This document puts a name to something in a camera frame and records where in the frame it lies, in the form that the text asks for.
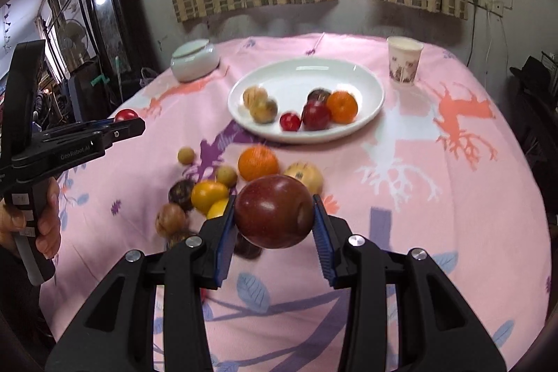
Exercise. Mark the small orange mandarin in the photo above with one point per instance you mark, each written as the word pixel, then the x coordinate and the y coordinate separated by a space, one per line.
pixel 258 163

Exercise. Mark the white standing fan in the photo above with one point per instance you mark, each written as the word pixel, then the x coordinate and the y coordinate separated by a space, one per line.
pixel 73 36

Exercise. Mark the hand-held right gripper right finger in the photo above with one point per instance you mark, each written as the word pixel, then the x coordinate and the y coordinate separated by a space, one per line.
pixel 323 250

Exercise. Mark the small tan longan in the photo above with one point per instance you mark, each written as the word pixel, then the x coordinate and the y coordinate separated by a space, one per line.
pixel 186 155
pixel 226 176

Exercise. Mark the beige round fruit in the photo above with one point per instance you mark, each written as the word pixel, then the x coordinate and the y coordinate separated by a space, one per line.
pixel 307 175

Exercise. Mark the tan ridged small fruit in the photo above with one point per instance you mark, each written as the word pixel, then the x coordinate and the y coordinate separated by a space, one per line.
pixel 254 95

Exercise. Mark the yellow plum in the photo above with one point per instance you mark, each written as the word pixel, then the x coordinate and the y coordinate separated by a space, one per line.
pixel 217 210
pixel 208 194

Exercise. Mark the olive brown small fruit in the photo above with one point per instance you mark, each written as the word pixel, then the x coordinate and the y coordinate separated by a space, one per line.
pixel 264 111

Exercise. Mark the white wall socket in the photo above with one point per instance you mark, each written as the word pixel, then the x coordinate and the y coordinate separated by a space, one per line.
pixel 488 1

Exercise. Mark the large orange mandarin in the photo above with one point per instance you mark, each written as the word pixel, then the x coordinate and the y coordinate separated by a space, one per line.
pixel 342 107

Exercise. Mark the printed paper cup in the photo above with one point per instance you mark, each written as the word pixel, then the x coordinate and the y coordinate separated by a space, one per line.
pixel 404 62

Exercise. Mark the white ceramic lidded jar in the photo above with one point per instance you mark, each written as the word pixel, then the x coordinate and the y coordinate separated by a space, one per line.
pixel 194 60

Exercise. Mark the person's left forearm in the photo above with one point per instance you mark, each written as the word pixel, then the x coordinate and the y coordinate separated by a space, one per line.
pixel 17 302

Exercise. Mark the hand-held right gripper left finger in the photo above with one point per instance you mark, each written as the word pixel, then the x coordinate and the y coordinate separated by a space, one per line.
pixel 223 250

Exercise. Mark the white oval plate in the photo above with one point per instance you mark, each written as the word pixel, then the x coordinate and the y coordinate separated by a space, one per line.
pixel 296 80

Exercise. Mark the pink printed tablecloth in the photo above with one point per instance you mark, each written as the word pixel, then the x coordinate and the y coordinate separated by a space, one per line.
pixel 436 202

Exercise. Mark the red cherry tomato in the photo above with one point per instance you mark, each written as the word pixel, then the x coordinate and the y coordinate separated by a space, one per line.
pixel 125 115
pixel 290 121

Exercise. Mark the person's left hand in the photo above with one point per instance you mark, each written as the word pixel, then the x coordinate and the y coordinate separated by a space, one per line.
pixel 50 224

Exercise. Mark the black hat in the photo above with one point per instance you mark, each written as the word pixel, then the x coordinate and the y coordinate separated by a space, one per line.
pixel 532 71

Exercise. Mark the reddish brown small fruit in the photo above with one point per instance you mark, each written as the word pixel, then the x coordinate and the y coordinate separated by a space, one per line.
pixel 171 219

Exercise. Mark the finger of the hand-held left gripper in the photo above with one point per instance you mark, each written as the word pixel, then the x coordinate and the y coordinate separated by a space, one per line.
pixel 78 126
pixel 126 132

